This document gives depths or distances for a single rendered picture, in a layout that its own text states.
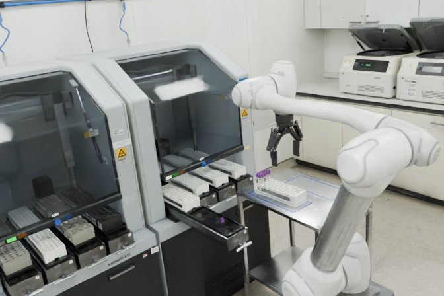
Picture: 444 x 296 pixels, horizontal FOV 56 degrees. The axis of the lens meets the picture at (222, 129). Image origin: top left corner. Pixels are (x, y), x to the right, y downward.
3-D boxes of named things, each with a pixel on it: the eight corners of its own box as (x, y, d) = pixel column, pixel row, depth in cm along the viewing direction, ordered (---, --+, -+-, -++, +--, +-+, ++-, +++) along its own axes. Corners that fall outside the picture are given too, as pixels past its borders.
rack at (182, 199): (156, 198, 246) (155, 189, 244) (170, 192, 252) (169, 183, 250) (186, 214, 224) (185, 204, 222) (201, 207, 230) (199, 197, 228)
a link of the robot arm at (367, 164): (339, 300, 160) (297, 328, 149) (310, 267, 170) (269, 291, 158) (427, 145, 114) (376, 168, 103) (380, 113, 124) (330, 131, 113)
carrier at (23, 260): (31, 262, 191) (28, 250, 189) (32, 263, 189) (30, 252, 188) (4, 274, 184) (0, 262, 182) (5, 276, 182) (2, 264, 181)
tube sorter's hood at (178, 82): (120, 161, 267) (102, 61, 248) (195, 135, 303) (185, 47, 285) (164, 182, 228) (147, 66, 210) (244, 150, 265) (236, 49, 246)
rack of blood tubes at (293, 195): (254, 192, 239) (253, 182, 237) (265, 185, 245) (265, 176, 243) (295, 207, 217) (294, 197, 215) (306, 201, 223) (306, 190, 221)
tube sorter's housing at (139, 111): (98, 268, 323) (54, 57, 275) (185, 224, 373) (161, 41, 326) (176, 343, 244) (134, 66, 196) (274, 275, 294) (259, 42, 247)
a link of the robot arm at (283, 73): (284, 94, 176) (259, 100, 169) (283, 57, 171) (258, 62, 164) (302, 98, 168) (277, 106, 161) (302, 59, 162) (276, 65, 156)
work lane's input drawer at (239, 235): (152, 208, 250) (150, 194, 247) (171, 199, 258) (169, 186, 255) (234, 256, 196) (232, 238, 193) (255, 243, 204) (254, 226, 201)
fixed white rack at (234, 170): (205, 169, 282) (204, 160, 280) (217, 164, 288) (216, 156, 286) (235, 180, 260) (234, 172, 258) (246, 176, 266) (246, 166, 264)
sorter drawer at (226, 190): (157, 174, 300) (155, 162, 297) (173, 168, 308) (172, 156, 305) (224, 205, 246) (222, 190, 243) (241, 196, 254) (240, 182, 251)
